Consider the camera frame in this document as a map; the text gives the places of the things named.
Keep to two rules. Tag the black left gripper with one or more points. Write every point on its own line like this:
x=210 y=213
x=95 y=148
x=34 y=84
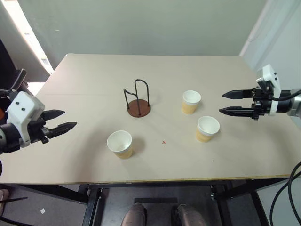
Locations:
x=37 y=130

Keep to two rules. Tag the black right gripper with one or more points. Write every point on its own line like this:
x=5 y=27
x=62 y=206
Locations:
x=261 y=103

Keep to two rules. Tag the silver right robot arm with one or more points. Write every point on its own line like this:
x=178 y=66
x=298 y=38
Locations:
x=295 y=103

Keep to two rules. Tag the tan paper cup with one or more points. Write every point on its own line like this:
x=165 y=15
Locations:
x=191 y=100
x=120 y=146
x=207 y=128

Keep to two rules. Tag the black office chair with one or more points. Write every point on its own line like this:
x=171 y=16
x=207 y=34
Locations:
x=10 y=70

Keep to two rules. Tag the thin black rod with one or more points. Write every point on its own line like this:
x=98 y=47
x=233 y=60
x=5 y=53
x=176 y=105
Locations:
x=14 y=199

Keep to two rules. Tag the small white paper scrap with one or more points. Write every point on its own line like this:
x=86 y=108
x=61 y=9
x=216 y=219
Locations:
x=42 y=210

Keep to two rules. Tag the dark rounded shape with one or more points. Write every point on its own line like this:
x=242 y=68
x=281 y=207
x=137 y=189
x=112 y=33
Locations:
x=189 y=215
x=134 y=215

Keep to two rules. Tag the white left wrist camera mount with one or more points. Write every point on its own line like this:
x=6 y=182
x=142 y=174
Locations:
x=22 y=106

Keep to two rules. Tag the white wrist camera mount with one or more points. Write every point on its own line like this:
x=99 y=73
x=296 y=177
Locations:
x=22 y=106
x=270 y=75

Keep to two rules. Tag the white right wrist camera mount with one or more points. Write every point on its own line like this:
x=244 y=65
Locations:
x=270 y=75

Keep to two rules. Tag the black metal table frame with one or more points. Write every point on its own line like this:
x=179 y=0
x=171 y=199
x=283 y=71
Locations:
x=91 y=204

